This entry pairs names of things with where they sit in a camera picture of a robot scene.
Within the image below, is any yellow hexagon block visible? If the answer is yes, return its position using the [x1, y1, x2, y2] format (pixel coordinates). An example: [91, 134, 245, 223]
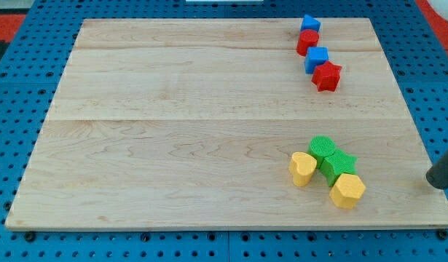
[329, 173, 366, 209]

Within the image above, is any wooden board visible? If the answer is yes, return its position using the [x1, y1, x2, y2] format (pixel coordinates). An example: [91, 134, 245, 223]
[5, 18, 448, 231]

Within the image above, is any yellow heart block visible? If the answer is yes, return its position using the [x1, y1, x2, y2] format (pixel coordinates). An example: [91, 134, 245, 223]
[288, 152, 318, 187]

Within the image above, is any green cylinder block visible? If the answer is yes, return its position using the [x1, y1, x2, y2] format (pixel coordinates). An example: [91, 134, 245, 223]
[307, 135, 337, 169]

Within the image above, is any green star block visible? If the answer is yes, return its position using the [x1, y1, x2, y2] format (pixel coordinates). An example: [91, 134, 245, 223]
[319, 149, 358, 187]

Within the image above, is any red star block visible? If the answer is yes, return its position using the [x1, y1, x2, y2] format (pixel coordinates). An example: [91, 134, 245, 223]
[311, 61, 342, 92]

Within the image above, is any blue cube block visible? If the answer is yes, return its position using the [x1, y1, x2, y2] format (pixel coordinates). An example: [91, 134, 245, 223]
[304, 47, 329, 74]

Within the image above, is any red cylinder block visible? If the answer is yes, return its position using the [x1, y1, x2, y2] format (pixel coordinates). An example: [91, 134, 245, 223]
[296, 29, 320, 56]

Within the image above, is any blue triangle block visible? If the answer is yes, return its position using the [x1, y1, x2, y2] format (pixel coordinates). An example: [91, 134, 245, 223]
[300, 14, 321, 32]

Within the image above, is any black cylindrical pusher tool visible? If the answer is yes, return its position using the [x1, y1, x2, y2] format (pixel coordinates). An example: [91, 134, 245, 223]
[425, 150, 448, 190]

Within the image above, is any white object top right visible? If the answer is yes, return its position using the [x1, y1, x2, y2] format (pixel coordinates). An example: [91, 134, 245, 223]
[428, 0, 448, 21]

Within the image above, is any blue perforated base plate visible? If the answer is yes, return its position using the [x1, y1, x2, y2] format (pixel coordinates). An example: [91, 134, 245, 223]
[0, 0, 448, 261]

